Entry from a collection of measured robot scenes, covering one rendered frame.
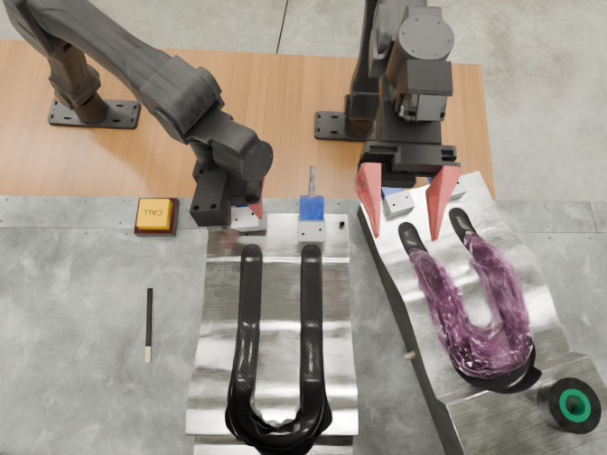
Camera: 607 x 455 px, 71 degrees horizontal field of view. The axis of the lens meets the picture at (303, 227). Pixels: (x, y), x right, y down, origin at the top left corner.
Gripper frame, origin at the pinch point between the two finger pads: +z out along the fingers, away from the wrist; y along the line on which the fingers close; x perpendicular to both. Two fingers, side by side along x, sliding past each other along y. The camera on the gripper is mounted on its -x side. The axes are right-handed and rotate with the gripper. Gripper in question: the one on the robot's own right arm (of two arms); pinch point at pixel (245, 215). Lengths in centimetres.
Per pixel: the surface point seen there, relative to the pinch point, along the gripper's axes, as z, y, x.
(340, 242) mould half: 9.1, 15.7, -0.8
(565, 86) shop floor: 84, 113, 133
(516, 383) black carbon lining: 24, 44, -22
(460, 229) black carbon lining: 16.4, 38.3, 5.6
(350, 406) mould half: 13.4, 16.6, -28.4
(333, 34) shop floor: 53, 7, 154
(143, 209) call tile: 3.5, -23.6, 6.4
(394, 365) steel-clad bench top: 26.0, 23.7, -17.8
